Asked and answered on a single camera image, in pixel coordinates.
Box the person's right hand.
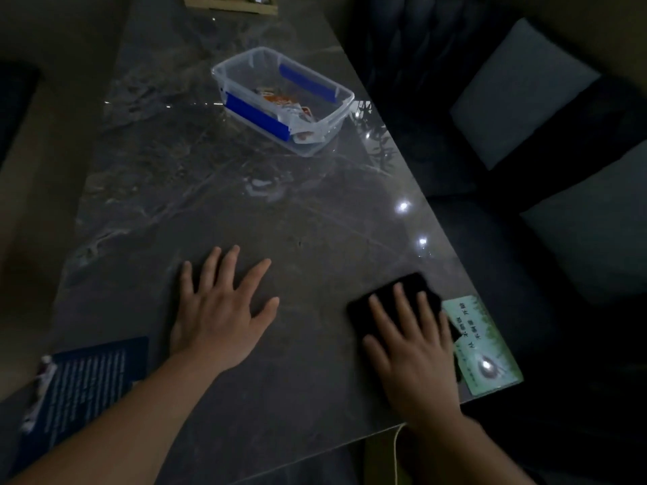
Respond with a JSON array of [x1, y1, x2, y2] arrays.
[[362, 283, 463, 434]]

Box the person's left hand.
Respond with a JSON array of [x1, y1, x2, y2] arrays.
[[169, 246, 280, 374]]

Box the black cloth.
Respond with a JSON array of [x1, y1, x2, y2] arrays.
[[346, 271, 463, 384]]

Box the person's right forearm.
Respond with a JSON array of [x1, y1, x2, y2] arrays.
[[404, 413, 536, 485]]

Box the person's left forearm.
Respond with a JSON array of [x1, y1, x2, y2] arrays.
[[7, 348, 223, 485]]

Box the green printed card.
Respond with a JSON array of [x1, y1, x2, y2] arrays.
[[441, 295, 524, 398]]

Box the dark blue printed sign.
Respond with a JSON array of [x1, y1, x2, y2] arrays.
[[9, 336, 150, 478]]

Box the dark tufted sofa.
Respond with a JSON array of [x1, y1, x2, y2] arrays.
[[349, 0, 647, 485]]

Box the clear plastic container blue clips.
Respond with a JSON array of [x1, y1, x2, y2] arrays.
[[211, 46, 356, 158]]

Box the orange white snack packet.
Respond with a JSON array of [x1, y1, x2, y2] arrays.
[[255, 87, 299, 110]]

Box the grey cushion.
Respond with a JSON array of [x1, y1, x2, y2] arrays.
[[521, 141, 647, 306], [450, 17, 602, 171]]

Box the wooden tray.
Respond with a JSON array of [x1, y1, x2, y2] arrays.
[[183, 0, 279, 17]]

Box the white cord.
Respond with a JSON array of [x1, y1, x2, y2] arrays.
[[392, 423, 408, 485]]

